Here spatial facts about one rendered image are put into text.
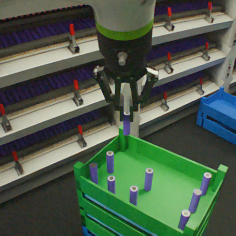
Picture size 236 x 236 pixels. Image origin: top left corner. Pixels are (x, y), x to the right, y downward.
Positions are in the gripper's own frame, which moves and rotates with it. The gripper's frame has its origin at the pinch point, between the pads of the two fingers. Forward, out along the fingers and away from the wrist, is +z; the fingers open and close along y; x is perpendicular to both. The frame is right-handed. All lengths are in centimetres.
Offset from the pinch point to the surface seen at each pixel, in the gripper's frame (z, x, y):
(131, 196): 4.5, -19.4, 2.4
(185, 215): 0.6, -23.7, 13.4
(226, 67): 58, 68, 50
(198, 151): 63, 19, 32
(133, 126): 51, 24, 1
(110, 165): 10.3, -10.2, -3.5
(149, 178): 6.8, -14.2, 6.3
